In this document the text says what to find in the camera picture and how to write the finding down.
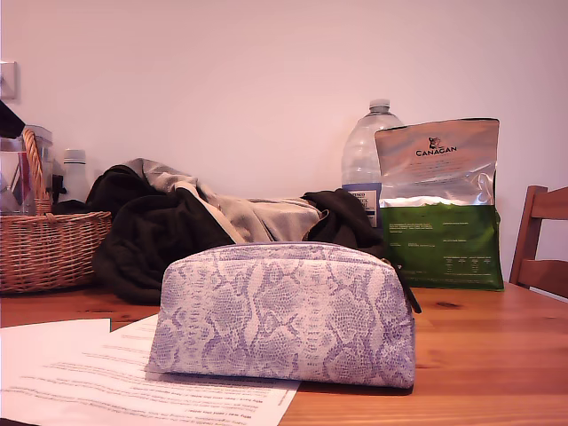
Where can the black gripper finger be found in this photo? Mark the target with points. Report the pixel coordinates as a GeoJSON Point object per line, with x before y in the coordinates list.
{"type": "Point", "coordinates": [9, 120]}

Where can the purple snakeskin zip pouch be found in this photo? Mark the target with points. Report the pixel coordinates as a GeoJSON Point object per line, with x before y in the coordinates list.
{"type": "Point", "coordinates": [284, 319]}

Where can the silver green Canagan bag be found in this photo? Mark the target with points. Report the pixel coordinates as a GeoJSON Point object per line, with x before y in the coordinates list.
{"type": "Point", "coordinates": [439, 248]}

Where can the clear plastic container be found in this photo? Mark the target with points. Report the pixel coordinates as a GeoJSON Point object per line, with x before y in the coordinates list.
{"type": "Point", "coordinates": [40, 142]}

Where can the small white bottle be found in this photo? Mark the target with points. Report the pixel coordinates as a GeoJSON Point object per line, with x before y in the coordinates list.
{"type": "Point", "coordinates": [74, 177]}

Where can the black hoodie grey lining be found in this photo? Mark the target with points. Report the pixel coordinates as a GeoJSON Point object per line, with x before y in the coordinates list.
{"type": "Point", "coordinates": [146, 248]}

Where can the blank white paper sheet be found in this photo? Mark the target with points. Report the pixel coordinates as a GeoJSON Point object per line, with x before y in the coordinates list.
{"type": "Point", "coordinates": [44, 337]}

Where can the printed white paper sheet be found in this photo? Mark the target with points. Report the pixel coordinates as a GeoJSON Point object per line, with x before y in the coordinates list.
{"type": "Point", "coordinates": [111, 377]}

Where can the large clear water bottle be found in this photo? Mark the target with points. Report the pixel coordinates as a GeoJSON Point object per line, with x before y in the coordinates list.
{"type": "Point", "coordinates": [361, 151]}

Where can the wooden chair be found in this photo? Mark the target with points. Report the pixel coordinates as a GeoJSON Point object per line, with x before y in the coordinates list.
{"type": "Point", "coordinates": [532, 213]}

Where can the white wall switch plate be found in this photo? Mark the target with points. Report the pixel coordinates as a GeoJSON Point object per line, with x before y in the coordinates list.
{"type": "Point", "coordinates": [9, 80]}

